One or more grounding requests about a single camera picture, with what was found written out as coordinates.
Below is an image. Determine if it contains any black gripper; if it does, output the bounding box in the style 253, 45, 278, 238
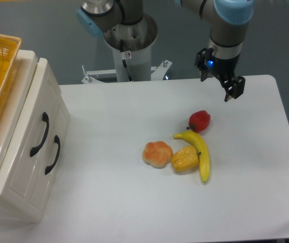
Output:
194, 48, 245, 102

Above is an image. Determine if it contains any black top drawer handle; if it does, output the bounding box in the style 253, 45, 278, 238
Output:
29, 111, 50, 157

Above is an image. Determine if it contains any black drawer handle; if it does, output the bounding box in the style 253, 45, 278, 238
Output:
29, 111, 50, 157
45, 135, 61, 175

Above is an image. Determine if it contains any white drawer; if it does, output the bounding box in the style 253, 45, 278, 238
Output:
0, 58, 61, 197
9, 100, 70, 223

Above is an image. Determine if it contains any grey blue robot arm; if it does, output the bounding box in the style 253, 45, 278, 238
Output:
76, 1, 255, 100

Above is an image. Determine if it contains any white drawer cabinet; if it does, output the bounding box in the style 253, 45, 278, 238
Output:
0, 50, 70, 222

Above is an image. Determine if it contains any red toy pepper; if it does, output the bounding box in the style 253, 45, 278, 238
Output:
187, 110, 210, 133

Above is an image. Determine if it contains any yellow toy banana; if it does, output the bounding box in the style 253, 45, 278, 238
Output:
173, 131, 210, 183

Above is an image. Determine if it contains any yellow toy pepper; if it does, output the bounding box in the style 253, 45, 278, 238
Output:
171, 145, 201, 173

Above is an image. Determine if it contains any toy bread roll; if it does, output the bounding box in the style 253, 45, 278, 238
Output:
142, 141, 173, 169

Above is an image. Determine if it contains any black cable on pedestal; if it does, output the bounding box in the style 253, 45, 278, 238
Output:
120, 39, 134, 83

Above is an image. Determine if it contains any black bottom drawer handle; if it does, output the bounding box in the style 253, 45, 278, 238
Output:
45, 135, 61, 175

